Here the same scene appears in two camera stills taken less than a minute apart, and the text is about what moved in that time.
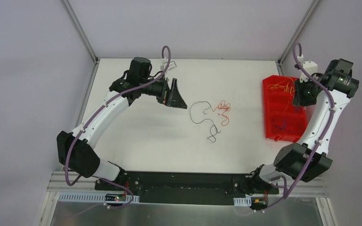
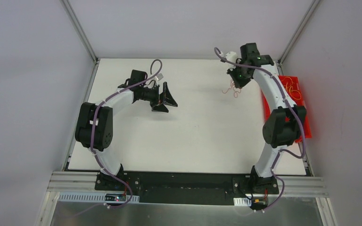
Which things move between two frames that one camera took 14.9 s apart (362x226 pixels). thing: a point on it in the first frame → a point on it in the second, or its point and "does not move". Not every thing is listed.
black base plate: (183, 188) does not move
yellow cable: (287, 85) does not move
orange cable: (223, 105) → (236, 90)
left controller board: (115, 197) does not move
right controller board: (259, 203) does not move
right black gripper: (301, 98) → (237, 79)
